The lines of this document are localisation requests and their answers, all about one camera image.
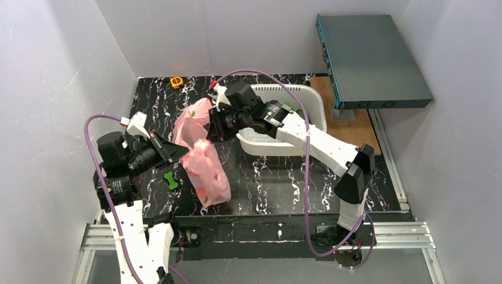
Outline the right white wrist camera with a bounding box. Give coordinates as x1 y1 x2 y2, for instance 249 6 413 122
210 81 231 112

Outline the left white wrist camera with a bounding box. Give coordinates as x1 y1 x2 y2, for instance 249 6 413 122
125 112 150 138

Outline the green bone toy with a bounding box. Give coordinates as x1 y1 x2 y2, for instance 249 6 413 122
163 171 179 191

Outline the black marble mat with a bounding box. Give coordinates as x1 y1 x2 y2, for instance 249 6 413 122
98 73 401 224

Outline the white plastic basin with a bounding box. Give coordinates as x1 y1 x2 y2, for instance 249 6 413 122
236 84 327 157

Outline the orange tape measure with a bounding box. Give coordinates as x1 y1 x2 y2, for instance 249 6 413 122
169 76 184 89

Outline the purple cable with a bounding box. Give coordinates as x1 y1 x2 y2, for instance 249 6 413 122
83 114 189 284
211 69 376 270

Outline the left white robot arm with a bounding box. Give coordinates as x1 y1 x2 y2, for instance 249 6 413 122
93 131 189 283

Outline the fake green avocado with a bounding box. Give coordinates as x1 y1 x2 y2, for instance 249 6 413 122
296 109 304 118

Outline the wooden board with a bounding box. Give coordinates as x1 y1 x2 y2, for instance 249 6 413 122
310 76 382 156

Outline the aluminium frame rail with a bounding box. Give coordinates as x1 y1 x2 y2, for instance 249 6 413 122
73 222 445 283

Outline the pink plastic bag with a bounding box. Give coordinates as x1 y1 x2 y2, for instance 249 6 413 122
172 98 231 208

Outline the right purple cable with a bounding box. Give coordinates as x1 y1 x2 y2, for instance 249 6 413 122
211 69 376 270

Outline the grey metal box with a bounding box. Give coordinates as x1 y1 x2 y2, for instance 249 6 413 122
316 15 433 111

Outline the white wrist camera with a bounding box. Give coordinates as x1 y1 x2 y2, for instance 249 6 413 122
210 81 231 112
125 112 150 138

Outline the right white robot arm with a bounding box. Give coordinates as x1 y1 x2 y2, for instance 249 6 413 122
207 82 375 231

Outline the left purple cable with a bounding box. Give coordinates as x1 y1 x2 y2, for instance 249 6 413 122
83 114 189 284

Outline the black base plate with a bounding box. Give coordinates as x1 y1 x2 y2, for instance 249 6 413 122
170 212 414 261

